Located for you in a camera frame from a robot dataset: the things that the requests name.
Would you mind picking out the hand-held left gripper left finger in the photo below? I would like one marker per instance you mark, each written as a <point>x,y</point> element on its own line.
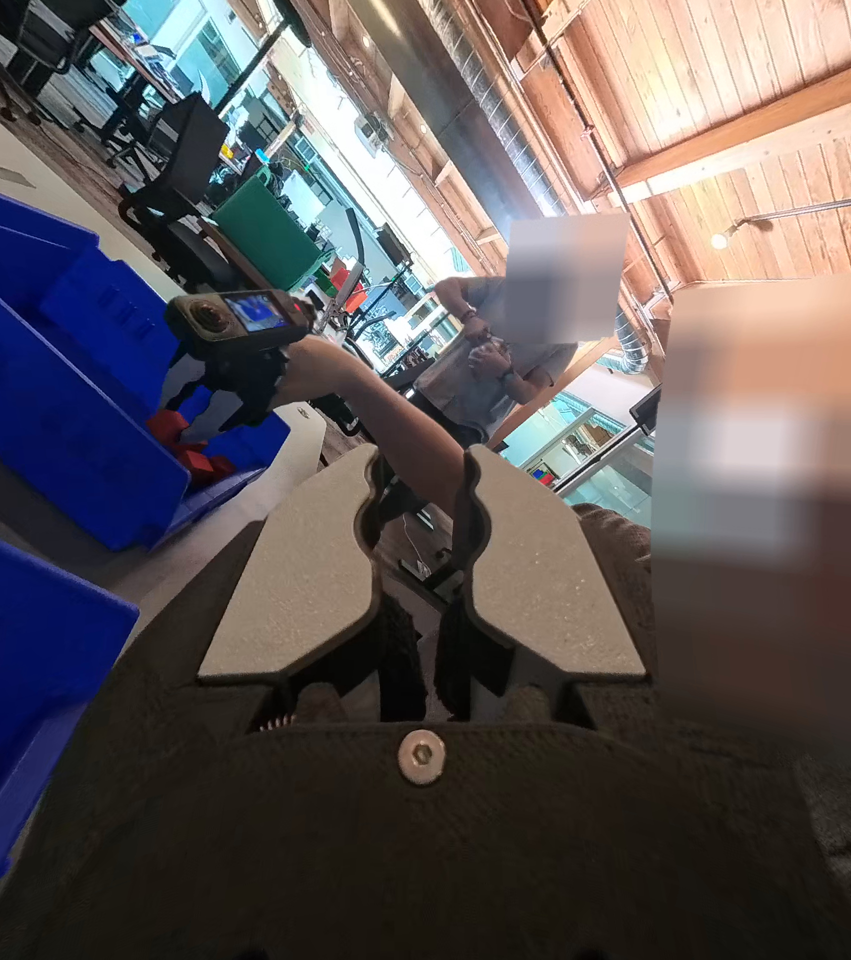
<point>298,592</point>

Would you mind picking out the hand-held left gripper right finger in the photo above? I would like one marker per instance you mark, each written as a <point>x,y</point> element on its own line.
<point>553,592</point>

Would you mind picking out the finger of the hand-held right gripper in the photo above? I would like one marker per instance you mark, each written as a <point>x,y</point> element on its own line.
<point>212,418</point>
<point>182,381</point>

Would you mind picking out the blue plastic bin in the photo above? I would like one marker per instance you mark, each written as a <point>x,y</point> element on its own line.
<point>35,390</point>
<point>20,637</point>

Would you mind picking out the green partition panel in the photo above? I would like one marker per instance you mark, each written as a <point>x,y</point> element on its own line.
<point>268,232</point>

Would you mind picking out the red chair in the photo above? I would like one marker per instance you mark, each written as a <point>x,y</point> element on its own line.
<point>354,296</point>

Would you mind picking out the black monitor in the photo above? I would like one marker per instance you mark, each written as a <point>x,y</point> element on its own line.
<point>643,409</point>

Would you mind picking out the black pole stand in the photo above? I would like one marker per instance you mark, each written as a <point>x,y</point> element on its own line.
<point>253,64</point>

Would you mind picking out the black ceiling panel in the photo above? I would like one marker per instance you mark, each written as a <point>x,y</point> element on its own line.
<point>433,97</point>

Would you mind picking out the ceiling spot lamp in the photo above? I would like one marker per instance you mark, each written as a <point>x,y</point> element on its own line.
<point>719,240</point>

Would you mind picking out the silver ventilation duct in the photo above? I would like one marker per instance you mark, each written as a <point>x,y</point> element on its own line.
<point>504,120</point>

